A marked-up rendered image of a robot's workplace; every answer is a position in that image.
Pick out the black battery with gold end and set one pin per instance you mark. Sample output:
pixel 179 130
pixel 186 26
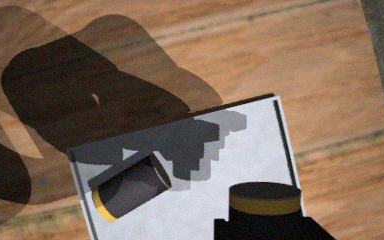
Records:
pixel 130 188
pixel 264 211

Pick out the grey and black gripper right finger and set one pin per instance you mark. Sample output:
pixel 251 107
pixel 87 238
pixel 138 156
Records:
pixel 311 230

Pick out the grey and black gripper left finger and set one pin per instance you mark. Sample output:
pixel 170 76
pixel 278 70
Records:
pixel 222 230

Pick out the white shallow tray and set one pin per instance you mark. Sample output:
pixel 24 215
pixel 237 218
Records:
pixel 202 155

